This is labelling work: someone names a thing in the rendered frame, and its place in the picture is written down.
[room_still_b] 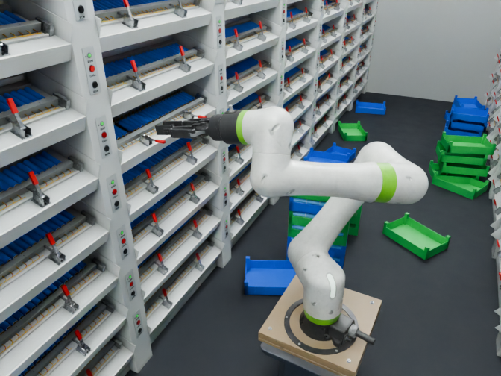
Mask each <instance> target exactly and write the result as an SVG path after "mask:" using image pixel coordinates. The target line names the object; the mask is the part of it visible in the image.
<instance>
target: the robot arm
mask: <svg viewBox="0 0 501 376"><path fill-rule="evenodd" d="M155 128H156V132H157V135H171V137H172V138H188V139H193V140H196V139H197V136H203V137H206V136H210V137H211V138H212V139H213V140H215V141H224V142H225V143H226V144H236V146H239V145H252V146H253V154H252V161H251V168H250V184H251V186H252V187H253V189H254V190H255V191H256V192H257V193H258V194H259V195H261V196H264V197H267V198H273V197H282V196H293V195H316V196H329V197H330V199H329V200H328V201H327V203H326V204H325V205H324V206H323V207H322V208H321V210H320V211H319V212H318V214H317V215H316V216H315V217H314V218H313V220H312V221H311V222H310V223H309V224H308V225H307V226H306V227H305V228H304V229H303V230H302V231H301V232H300V233H299V234H298V235H297V236H296V237H295V238H294V239H293V240H292V241H291V242H290V244H289V247H288V258H289V261H290V263H291V265H292V267H293V269H294V270H295V272H296V274H297V276H298V278H299V280H300V282H301V283H302V285H303V308H304V311H303V312H302V313H301V314H300V328H301V330H302V331H303V332H304V333H305V334H306V335H307V336H308V337H310V338H311V339H314V340H318V341H330V340H332V342H333V345H334V346H335V347H338V348H340V346H341V345H343V344H345V343H346V341H349V342H351V341H352V339H350V338H349V336H351V337H352V338H356V337H358V338H360V339H363V340H364V341H366V342H368V343H370V344H372V345H374V343H375V341H376V339H375V338H373V337H372V336H369V335H367V334H366V333H363V332H361V331H360V330H359V327H358V326H357V325H355V320H354V319H352V318H350V317H348V316H346V315H344V314H342V313H341V311H342V304H343V298H344V286H345V273H344V271H343V269H342V268H341V267H340V265H339V264H337V263H336V261H334V260H333V259H332V258H331V257H330V255H329V254H328V251H329V249H330V247H331V246H332V244H333V243H334V241H335V239H336V238H337V236H338V235H339V234H340V233H341V231H342V229H343V228H344V226H345V225H346V224H347V223H348V221H349V220H350V219H351V217H352V216H353V214H354V213H355V212H356V211H357V210H358V209H359V208H360V206H361V205H362V204H363V203H364V202H368V203H371V202H379V203H388V204H414V203H415V202H417V201H420V200H421V199H422V198H423V197H424V196H425V194H426V192H427V190H428V186H429V182H428V178H427V176H426V173H425V172H424V170H422V168H420V167H419V166H416V165H415V164H413V163H411V162H410V161H408V160H406V159H405V158H403V157H402V156H401V155H399V154H398V153H397V152H396V151H395V150H394V149H393V148H392V147H391V146H390V145H388V144H386V143H384V142H371V143H368V144H367V145H365V146H364V147H363V148H362V149H361V151H360V152H359V154H358V156H357V158H356V159H355V161H354V163H316V162H308V161H302V160H300V161H296V160H292V159H291V158H290V155H291V149H292V138H293V133H294V122H293V119H292V117H291V115H290V114H289V113H288V112H287V111H286V110H284V109H283V108H281V107H277V106H270V107H265V108H262V109H258V110H237V109H236V110H234V109H233V106H232V105H229V110H228V111H225V112H224V113H223V114H215V115H213V116H212V117H210V118H195V119H188V120H183V121H163V125H155Z"/></svg>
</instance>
